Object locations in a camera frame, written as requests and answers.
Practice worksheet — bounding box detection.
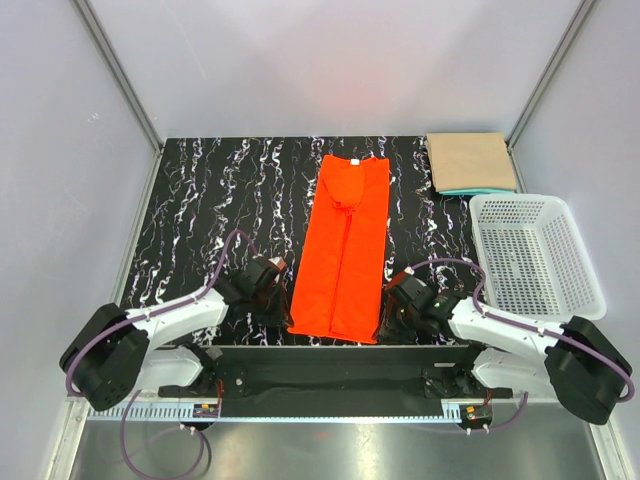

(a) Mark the orange t shirt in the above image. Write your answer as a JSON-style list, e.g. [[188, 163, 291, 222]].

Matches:
[[288, 155, 390, 344]]

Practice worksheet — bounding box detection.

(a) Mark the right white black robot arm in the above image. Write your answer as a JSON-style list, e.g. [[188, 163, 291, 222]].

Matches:
[[377, 269, 635, 425]]

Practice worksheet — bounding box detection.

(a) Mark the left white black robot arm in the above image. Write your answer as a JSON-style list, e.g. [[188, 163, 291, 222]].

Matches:
[[59, 256, 291, 411]]

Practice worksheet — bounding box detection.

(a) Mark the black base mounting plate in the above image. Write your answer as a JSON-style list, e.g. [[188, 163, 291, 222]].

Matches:
[[136, 345, 522, 423]]

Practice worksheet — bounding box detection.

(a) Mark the white plastic basket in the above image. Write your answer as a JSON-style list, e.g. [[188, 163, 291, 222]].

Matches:
[[469, 194, 607, 321]]

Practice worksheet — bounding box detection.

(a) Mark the folded brown t shirt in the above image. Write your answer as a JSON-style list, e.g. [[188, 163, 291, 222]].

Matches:
[[425, 132, 517, 194]]

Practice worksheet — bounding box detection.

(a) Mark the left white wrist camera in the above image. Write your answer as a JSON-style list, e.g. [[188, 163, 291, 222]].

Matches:
[[269, 257, 286, 272]]

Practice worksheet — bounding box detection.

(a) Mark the white slotted cable duct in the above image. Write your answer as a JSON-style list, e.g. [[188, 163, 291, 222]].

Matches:
[[87, 402, 220, 422]]

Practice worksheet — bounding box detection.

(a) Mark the left aluminium frame post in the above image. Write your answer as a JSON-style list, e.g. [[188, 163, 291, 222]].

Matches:
[[69, 0, 164, 154]]

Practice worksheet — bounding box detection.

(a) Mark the aluminium frame post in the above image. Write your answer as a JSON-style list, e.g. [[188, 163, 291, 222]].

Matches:
[[69, 0, 164, 154], [505, 0, 601, 150]]

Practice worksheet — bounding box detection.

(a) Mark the right aluminium frame post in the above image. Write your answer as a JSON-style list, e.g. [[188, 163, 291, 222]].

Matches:
[[505, 0, 601, 150]]

